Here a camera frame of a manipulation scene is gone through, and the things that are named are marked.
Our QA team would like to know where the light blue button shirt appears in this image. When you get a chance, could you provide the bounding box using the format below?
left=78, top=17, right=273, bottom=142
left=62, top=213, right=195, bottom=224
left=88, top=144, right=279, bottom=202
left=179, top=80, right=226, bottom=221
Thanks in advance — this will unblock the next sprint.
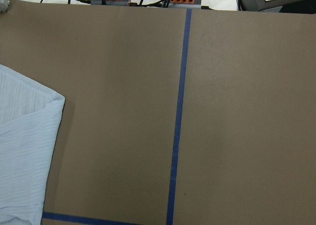
left=0, top=66, right=65, bottom=225

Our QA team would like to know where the brown paper table cover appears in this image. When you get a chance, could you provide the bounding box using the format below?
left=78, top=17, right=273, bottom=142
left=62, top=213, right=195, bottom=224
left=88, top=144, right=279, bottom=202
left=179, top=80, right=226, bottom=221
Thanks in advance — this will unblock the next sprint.
left=0, top=0, right=316, bottom=225

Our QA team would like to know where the right orange usb hub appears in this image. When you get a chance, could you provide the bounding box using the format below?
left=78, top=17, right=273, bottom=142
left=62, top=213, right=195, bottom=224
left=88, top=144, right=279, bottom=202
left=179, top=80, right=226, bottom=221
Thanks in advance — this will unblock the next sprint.
left=162, top=0, right=202, bottom=9

